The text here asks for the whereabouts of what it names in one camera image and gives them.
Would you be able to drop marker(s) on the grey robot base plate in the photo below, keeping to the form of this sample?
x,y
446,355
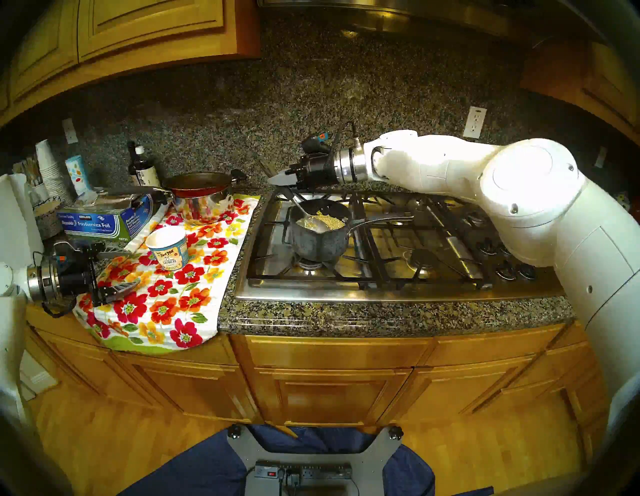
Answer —
x,y
375,465

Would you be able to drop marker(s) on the blue foil box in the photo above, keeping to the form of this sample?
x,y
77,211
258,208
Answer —
x,y
100,225

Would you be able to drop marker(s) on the steel pot with red inside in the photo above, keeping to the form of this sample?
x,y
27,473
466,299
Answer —
x,y
202,207

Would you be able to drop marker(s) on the white wall outlet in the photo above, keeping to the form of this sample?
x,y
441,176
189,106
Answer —
x,y
474,122

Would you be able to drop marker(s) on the steel range hood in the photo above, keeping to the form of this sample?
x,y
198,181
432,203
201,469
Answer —
x,y
400,12

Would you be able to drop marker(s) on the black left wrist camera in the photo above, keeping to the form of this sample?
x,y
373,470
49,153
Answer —
x,y
70,252

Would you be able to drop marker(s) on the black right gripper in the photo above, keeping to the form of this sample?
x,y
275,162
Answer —
x,y
317,171

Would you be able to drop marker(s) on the grey power strip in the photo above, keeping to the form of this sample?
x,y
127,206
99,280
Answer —
x,y
315,471

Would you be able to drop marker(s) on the white paper towel roll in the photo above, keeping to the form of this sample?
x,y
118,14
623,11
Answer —
x,y
17,220

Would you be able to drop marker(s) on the plain dark bottle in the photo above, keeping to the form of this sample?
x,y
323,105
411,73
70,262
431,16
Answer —
x,y
131,160

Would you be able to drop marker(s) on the white blue oatmeal paper cup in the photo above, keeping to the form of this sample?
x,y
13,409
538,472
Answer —
x,y
167,250

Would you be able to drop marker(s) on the dark bottle with white label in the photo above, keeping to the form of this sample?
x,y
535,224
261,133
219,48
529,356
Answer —
x,y
147,175

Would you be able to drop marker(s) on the white backsplash switch plate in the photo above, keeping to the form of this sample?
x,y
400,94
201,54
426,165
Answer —
x,y
70,131

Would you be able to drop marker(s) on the speckled round container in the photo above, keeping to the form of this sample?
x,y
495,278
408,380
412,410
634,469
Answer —
x,y
47,220

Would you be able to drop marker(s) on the black cast iron grate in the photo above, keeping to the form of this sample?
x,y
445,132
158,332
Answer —
x,y
372,250
475,220
280,278

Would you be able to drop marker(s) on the light blue patterned cup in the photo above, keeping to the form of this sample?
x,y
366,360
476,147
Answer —
x,y
77,175

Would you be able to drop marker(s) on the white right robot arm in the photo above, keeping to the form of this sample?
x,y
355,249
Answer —
x,y
525,190

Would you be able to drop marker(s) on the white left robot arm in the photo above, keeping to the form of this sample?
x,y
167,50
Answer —
x,y
10,325

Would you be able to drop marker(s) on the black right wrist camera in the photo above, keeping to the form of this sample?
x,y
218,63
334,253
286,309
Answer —
x,y
315,144

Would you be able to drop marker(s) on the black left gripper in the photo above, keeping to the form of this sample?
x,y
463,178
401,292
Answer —
x,y
75,277

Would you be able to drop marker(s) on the floral kitchen towel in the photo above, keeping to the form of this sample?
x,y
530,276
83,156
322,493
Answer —
x,y
200,300

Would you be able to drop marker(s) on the white utensil holder cup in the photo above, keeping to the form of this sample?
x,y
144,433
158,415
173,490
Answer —
x,y
40,192

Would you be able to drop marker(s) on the wooden lower cabinets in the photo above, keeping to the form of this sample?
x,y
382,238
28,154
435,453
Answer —
x,y
330,385

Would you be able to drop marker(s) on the stainless steel gas cooktop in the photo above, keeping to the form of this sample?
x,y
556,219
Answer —
x,y
400,294

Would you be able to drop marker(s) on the black cooktop knob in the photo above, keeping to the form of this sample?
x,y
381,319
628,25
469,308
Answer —
x,y
527,271
485,246
505,271
503,250

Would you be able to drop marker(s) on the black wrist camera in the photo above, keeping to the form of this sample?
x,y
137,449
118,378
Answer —
x,y
315,144
70,252

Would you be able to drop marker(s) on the stack of white paper cups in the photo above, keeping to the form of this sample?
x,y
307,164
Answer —
x,y
50,170

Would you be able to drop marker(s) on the wooden upper cabinet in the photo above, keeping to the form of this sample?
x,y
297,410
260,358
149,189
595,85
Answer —
x,y
150,25
600,80

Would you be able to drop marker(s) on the small dark saucepan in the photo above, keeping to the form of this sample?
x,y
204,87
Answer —
x,y
320,245

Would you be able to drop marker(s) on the dark blue cloth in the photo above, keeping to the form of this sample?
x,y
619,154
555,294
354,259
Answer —
x,y
200,470

